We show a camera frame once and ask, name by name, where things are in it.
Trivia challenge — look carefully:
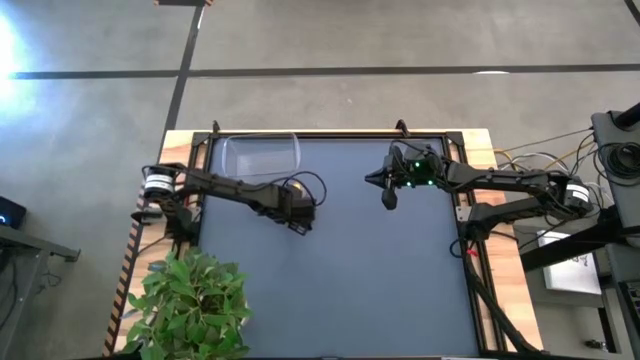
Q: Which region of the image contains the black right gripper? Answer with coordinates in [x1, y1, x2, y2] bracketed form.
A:
[364, 142, 446, 211]

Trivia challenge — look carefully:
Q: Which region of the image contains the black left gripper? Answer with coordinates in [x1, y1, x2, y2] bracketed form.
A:
[259, 182, 317, 236]

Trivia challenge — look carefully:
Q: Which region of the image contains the clear plastic basket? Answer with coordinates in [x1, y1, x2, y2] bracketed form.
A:
[220, 131, 303, 187]

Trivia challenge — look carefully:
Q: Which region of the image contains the green potted plant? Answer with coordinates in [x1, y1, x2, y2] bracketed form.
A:
[121, 246, 254, 360]

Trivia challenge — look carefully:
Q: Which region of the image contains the striped hazard edge strip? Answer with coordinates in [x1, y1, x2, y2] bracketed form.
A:
[102, 219, 147, 357]

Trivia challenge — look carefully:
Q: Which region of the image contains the white paper sheet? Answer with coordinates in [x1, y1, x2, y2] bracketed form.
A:
[536, 229, 603, 296]

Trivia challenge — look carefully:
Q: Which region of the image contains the grey side desk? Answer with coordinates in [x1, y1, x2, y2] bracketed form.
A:
[0, 194, 82, 354]

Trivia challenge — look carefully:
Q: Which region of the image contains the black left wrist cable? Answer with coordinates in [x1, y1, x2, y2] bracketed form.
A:
[278, 170, 328, 207]

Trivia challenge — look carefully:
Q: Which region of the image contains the black table frame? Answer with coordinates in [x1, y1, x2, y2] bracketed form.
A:
[182, 129, 502, 357]

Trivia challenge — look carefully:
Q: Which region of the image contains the black cable conduit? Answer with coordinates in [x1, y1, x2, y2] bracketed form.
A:
[457, 238, 542, 356]

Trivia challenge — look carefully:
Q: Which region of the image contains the black camera stand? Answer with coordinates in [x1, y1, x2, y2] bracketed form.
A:
[519, 102, 640, 274]

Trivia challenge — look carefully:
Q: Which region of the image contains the coiled black cable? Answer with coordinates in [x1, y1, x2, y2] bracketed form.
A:
[597, 141, 640, 180]

